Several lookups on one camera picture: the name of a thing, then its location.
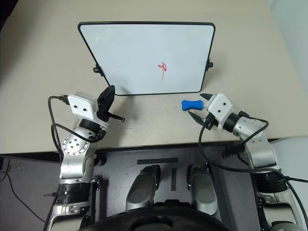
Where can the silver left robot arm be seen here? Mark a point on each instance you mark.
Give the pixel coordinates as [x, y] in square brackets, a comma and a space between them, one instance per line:
[72, 144]

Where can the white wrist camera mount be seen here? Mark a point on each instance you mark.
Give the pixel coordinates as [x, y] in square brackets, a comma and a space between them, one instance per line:
[81, 104]
[220, 108]

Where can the grey rounded robot leg shell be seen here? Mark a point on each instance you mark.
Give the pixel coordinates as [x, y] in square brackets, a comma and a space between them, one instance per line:
[203, 192]
[142, 190]

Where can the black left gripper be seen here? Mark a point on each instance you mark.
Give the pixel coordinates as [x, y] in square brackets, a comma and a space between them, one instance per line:
[103, 111]

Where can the blue bone-shaped eraser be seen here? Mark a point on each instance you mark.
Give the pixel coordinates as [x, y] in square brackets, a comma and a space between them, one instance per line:
[192, 105]

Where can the dark grey base platform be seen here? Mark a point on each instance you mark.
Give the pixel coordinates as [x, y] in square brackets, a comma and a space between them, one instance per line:
[115, 183]

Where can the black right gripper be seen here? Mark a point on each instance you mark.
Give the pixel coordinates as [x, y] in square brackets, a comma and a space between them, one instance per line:
[209, 122]

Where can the black-framed whiteboard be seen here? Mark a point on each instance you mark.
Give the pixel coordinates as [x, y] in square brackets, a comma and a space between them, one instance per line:
[144, 53]

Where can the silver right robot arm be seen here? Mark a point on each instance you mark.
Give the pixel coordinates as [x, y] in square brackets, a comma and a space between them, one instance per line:
[260, 149]

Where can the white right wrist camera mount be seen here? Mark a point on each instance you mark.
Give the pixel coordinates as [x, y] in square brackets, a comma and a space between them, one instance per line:
[220, 108]

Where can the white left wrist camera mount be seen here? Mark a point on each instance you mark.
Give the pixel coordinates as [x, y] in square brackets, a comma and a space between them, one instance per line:
[81, 104]

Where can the black rounded robot torso shell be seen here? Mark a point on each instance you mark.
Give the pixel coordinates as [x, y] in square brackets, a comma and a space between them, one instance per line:
[156, 219]

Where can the long black tape strip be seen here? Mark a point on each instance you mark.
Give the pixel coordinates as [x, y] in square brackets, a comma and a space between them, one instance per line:
[157, 161]

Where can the short black tape strip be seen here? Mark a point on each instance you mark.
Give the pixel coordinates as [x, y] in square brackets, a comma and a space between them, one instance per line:
[173, 179]

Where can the black round caster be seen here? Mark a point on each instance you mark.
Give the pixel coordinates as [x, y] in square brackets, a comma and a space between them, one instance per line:
[101, 161]

